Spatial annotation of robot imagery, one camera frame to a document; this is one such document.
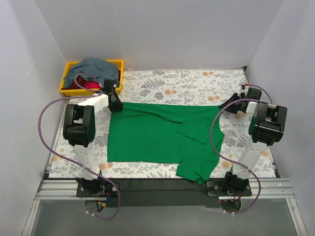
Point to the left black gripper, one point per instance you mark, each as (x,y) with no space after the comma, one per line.
(114,103)

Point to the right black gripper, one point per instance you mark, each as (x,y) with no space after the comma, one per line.
(234,103)

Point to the green t-shirt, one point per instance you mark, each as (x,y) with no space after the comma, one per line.
(184,135)

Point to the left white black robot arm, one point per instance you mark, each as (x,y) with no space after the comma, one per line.
(79,130)

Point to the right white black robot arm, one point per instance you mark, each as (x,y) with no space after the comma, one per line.
(266,128)

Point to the magenta t-shirt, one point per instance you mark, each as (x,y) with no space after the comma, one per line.
(91,85)

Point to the grey-blue t-shirt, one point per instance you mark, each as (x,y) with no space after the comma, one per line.
(94,63)

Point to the floral patterned table mat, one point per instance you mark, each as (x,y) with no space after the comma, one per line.
(202,88)

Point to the dark red t-shirt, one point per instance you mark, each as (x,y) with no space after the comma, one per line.
(75,78)

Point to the yellow plastic bin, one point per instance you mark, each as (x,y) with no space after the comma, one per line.
(79,92)

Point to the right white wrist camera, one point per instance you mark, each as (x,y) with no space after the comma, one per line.
(245,89)

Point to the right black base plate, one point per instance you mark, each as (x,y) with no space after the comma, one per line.
(217,188)

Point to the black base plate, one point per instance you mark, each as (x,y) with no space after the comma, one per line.
(217,188)
(96,188)

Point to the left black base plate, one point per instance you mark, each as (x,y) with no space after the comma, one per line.
(96,188)

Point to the aluminium frame rail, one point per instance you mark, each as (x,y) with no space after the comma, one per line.
(160,207)

